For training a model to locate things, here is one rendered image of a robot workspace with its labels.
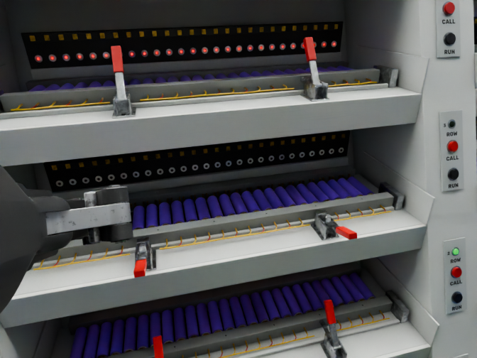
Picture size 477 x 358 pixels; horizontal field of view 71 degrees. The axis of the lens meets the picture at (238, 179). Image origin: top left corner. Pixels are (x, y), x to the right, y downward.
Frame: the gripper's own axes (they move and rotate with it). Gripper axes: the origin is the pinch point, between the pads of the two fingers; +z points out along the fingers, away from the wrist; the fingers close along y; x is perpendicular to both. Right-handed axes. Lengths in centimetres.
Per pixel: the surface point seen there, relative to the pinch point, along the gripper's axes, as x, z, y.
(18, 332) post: 14.3, 21.4, 15.5
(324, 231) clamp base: 6.7, 17.3, -28.3
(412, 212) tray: 6.3, 20.0, -44.9
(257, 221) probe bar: 4.1, 20.5, -19.3
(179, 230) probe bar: 3.8, 19.8, -7.7
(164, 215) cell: 1.4, 24.3, -5.4
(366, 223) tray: 6.9, 19.7, -36.5
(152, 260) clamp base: 6.9, 16.9, -3.7
